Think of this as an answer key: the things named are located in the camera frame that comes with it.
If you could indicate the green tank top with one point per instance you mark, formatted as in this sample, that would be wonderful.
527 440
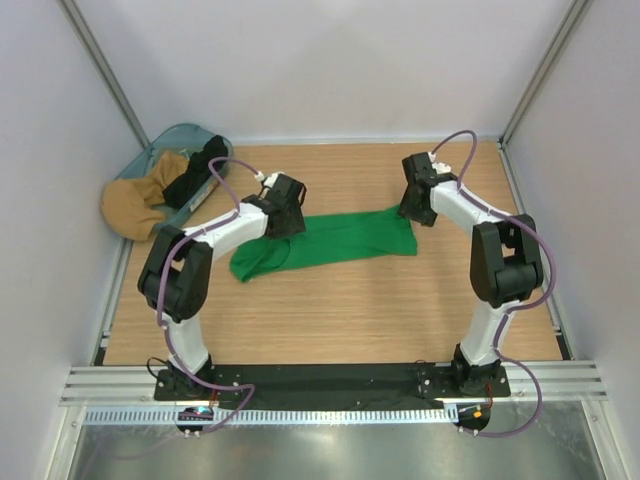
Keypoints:
328 239

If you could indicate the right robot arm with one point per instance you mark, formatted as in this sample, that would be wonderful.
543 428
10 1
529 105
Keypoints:
505 262

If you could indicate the white slotted cable duct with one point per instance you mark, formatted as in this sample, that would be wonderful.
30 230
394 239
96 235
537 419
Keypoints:
194 415

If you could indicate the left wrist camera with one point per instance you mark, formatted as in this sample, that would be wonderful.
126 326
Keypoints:
267 181

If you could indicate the blue plastic basket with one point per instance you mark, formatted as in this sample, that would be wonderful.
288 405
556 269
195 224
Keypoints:
183 139

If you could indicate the tan tank top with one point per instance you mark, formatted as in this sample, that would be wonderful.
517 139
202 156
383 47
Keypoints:
128 205

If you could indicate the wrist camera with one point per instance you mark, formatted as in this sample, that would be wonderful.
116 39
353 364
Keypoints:
267 181
439 167

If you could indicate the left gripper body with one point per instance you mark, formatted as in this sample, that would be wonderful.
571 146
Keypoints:
293 225

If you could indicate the black tank top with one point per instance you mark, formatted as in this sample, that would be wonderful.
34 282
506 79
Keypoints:
186 185

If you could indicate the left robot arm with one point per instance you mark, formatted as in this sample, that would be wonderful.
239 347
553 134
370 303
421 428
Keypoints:
175 278

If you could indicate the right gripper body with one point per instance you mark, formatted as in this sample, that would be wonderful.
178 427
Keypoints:
416 212

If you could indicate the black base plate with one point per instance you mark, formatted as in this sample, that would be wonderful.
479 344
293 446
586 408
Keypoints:
327 387

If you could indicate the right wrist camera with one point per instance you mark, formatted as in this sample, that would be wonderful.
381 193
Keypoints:
439 167

